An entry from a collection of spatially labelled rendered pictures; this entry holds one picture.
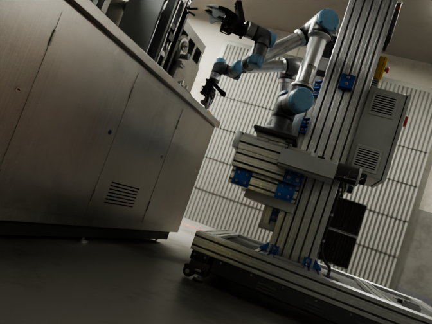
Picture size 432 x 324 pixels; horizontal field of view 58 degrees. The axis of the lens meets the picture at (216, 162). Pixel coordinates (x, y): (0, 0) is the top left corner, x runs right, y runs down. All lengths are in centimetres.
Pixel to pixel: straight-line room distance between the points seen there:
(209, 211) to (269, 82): 197
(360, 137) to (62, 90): 145
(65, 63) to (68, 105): 15
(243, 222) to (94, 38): 404
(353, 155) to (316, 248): 52
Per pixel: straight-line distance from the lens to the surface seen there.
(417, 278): 544
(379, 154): 214
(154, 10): 237
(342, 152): 218
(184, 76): 335
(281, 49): 210
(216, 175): 536
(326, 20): 206
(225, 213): 529
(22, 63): 136
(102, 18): 154
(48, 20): 141
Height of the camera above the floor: 41
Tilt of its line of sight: 5 degrees up
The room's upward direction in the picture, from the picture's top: 19 degrees clockwise
